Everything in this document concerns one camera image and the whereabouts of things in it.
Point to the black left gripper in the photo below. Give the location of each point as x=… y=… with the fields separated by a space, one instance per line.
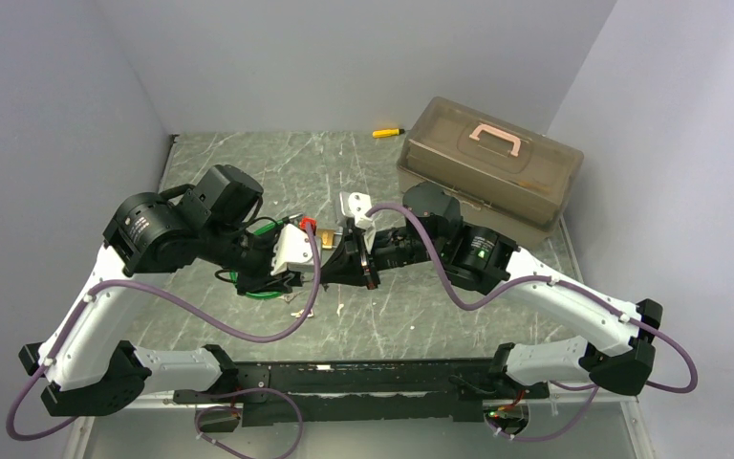
x=263 y=280

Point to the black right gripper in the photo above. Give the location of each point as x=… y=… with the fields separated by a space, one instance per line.
x=348 y=266

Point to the brass padlock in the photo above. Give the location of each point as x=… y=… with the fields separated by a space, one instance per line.
x=328 y=239

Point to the green cable lock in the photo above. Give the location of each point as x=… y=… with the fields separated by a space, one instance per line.
x=267 y=225

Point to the silver key bunch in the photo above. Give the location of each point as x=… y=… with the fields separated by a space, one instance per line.
x=302 y=312

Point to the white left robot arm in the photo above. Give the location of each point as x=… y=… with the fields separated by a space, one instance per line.
x=90 y=367

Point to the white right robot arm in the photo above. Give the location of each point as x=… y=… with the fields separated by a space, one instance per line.
x=613 y=347

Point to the yellow screwdriver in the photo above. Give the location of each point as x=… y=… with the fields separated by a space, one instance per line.
x=387 y=133

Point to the translucent brown toolbox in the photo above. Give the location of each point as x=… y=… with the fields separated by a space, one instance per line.
x=505 y=177

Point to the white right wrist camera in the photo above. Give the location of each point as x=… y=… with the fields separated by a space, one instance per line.
x=354 y=205

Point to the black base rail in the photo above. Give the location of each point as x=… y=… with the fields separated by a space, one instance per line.
x=461 y=390

